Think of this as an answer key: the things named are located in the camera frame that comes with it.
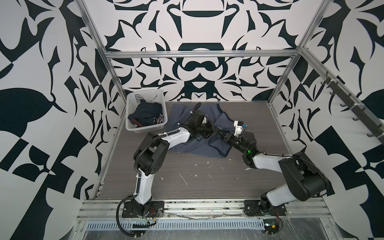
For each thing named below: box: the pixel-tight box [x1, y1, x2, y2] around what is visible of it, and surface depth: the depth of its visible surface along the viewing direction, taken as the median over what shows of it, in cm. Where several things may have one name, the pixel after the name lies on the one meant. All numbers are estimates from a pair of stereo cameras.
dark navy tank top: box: [128, 99, 163, 126], surface depth 101 cm
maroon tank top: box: [130, 118, 144, 127], surface depth 98 cm
